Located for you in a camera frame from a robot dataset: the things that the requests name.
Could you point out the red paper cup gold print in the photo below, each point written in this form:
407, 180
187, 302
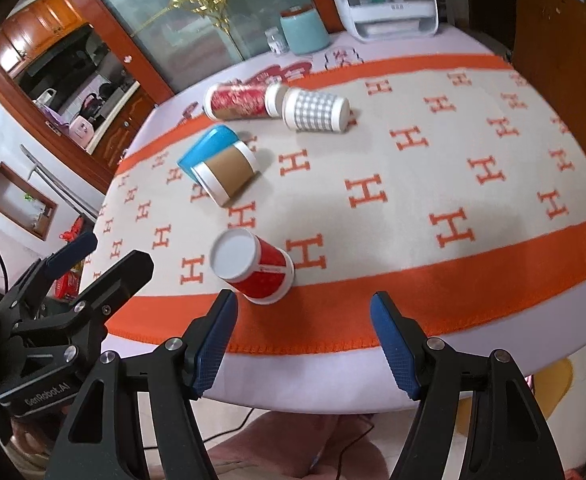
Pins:
261, 272

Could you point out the blue plastic cup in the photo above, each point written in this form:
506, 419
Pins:
214, 140

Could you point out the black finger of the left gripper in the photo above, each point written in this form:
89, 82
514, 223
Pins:
98, 302

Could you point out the glass door gold ornament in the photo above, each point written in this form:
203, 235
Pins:
188, 40

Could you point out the teal ceramic canister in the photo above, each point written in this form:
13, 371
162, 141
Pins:
304, 30

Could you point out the white desktop appliance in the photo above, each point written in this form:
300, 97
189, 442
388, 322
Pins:
376, 20

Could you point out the brown sleeve paper cup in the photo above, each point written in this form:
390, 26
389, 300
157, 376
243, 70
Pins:
223, 175

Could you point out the brown wooden cabinet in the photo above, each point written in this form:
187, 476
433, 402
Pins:
550, 52

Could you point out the orange H pattern blanket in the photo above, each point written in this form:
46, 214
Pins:
457, 189

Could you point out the red floral paper cup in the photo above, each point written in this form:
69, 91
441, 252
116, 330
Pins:
244, 101

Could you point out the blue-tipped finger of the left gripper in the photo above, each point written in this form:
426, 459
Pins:
58, 264

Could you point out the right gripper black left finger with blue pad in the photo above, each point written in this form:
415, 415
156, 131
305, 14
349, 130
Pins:
101, 436

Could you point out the grey checked paper cup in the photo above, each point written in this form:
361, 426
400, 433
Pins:
315, 111

